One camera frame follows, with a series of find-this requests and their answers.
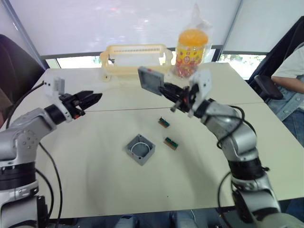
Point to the dark brown chair back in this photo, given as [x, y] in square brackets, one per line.
[16, 69]

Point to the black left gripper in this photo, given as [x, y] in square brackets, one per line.
[69, 102]

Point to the black chair armrest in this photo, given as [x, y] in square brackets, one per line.
[268, 87]

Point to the grey square box lid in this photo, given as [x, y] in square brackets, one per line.
[150, 80]

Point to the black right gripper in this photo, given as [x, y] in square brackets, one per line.
[186, 97]

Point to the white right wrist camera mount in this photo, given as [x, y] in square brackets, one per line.
[201, 83]

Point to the cream plastic basket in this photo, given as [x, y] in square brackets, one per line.
[134, 59]

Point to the clear plastic bag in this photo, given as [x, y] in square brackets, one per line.
[202, 21]

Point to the small green brown terminal block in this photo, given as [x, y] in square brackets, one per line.
[164, 122]
[171, 143]

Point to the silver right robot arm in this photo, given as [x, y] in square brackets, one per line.
[240, 147]

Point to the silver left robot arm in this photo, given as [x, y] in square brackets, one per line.
[22, 140]

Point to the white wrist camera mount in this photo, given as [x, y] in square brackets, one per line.
[201, 83]
[54, 88]

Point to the candy jar with orange lid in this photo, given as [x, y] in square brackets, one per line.
[191, 55]

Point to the grey square open box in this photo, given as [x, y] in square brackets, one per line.
[139, 150]

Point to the seated person in jeans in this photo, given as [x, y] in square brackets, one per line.
[291, 80]

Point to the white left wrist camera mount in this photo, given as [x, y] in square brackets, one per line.
[54, 88]

